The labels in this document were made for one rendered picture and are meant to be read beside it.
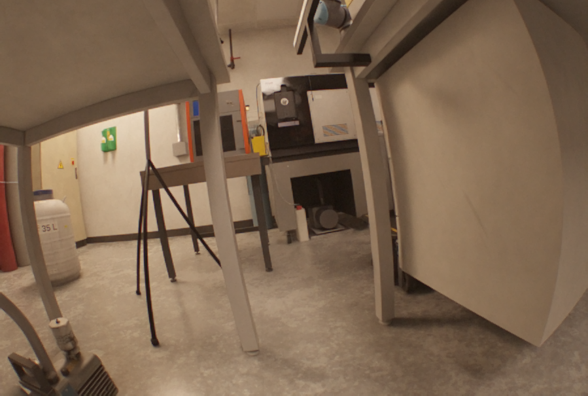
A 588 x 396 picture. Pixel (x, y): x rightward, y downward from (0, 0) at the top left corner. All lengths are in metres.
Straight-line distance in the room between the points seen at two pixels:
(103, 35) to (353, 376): 0.98
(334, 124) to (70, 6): 2.05
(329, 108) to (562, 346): 2.18
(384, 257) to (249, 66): 3.18
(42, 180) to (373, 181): 3.49
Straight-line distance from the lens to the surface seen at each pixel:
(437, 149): 0.60
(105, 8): 0.51
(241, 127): 1.51
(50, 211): 2.15
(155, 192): 1.60
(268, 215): 2.87
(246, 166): 1.38
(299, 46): 0.82
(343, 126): 2.22
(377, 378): 0.73
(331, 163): 2.07
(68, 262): 2.21
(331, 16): 1.20
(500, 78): 0.47
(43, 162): 3.65
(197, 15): 0.52
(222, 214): 0.68
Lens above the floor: 0.54
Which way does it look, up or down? 1 degrees up
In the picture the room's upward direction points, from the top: 8 degrees counter-clockwise
